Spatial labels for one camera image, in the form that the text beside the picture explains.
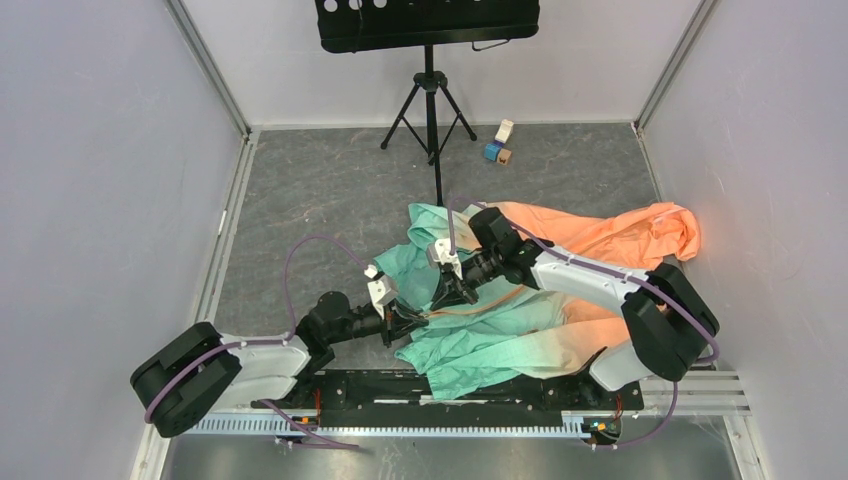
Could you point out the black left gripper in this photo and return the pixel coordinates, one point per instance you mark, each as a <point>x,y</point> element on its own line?
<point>395,314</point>

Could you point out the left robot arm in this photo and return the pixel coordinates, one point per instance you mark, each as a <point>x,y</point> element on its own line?
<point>203,370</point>

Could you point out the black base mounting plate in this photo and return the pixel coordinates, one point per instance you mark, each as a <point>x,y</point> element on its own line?
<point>403,398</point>

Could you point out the green and orange jacket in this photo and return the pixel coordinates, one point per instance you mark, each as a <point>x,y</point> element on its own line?
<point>513,329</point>

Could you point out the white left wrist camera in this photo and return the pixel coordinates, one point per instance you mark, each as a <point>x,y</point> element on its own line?
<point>382,290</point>

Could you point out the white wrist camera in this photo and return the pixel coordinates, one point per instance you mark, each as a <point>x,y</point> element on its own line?
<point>442,255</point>
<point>382,290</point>

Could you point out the black music stand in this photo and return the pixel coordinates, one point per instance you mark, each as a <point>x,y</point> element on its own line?
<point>430,112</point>

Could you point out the blue toy cube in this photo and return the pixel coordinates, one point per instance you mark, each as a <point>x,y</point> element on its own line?
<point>492,151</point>

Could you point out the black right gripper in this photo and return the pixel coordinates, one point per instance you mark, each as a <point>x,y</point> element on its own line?
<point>450,289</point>

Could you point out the brown wooden toy cube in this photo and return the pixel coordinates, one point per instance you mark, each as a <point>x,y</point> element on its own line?
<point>504,156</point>

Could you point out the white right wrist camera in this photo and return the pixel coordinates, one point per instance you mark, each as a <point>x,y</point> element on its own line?
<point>442,255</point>

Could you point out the white toy block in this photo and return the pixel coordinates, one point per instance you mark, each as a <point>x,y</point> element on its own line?
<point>504,132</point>

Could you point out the grey slotted cable duct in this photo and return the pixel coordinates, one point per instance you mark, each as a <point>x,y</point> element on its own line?
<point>273,425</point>

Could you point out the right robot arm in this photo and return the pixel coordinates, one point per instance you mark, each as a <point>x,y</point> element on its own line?
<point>670,327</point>

